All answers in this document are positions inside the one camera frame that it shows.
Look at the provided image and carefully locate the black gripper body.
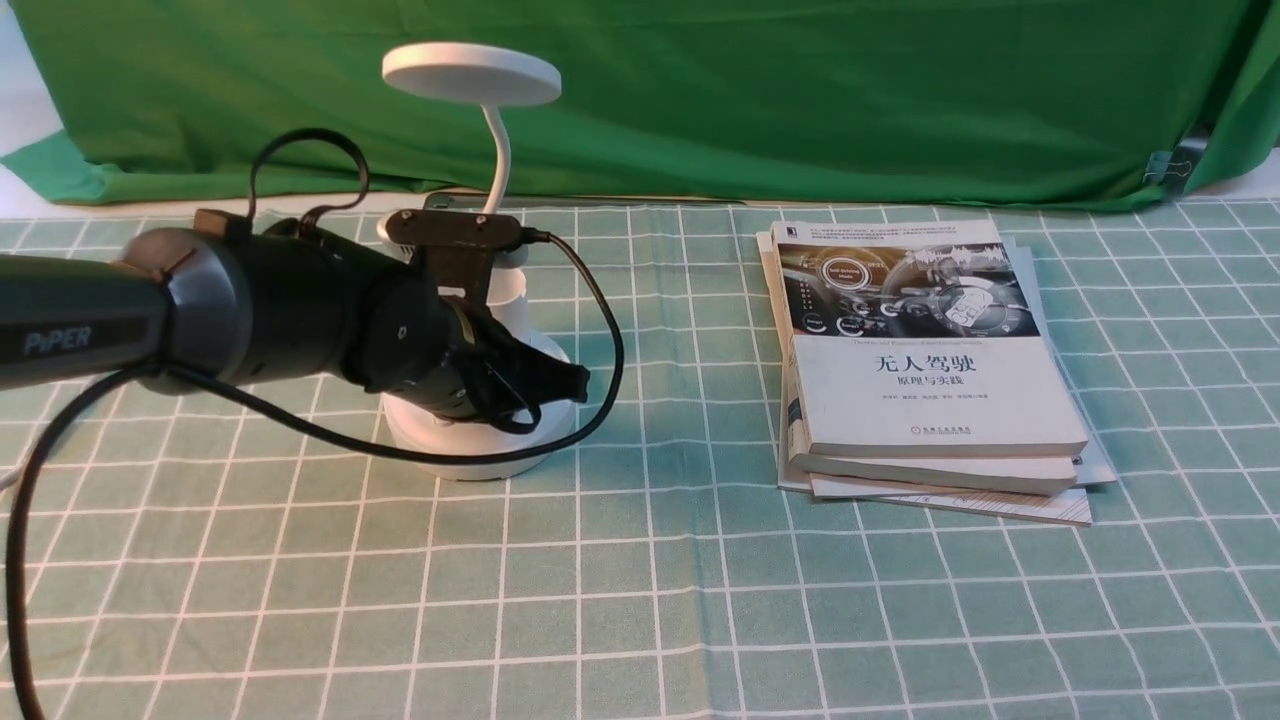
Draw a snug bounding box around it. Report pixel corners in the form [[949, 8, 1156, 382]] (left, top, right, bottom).
[[362, 284, 515, 421]]

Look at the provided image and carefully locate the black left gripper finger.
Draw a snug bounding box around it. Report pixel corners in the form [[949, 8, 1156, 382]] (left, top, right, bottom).
[[465, 395, 543, 436]]

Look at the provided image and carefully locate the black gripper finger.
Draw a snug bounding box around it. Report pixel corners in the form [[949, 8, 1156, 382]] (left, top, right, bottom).
[[490, 334, 591, 411]]

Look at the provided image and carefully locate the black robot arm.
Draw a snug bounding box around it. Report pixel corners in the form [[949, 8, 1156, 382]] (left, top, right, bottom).
[[1, 220, 590, 434]]

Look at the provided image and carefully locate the white desk lamp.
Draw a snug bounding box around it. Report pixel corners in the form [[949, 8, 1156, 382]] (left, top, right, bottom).
[[381, 42, 573, 480]]

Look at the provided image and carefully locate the green checked tablecloth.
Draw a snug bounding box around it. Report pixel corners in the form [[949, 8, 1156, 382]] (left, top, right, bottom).
[[26, 197, 1279, 719]]

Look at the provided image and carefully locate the green backdrop cloth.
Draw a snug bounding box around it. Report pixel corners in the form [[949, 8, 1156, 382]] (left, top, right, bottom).
[[3, 1, 1277, 210]]

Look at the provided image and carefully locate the top book with car cover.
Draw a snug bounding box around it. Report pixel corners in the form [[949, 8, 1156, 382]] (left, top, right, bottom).
[[771, 220, 1089, 460]]

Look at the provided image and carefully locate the middle white book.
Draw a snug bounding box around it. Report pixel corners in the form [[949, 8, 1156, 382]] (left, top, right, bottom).
[[756, 232, 1084, 497]]

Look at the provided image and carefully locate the bottom thin book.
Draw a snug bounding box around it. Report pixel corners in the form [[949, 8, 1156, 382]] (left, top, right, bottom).
[[755, 231, 1117, 527]]

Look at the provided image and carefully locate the black binder clip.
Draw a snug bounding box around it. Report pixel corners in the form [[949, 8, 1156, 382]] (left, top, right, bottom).
[[1142, 129, 1210, 199]]

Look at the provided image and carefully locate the black camera cable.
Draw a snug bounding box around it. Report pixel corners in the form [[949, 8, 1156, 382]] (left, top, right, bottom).
[[5, 127, 626, 720]]

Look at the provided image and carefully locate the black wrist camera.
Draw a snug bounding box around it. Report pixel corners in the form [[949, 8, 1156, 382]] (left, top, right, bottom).
[[381, 209, 525, 304]]

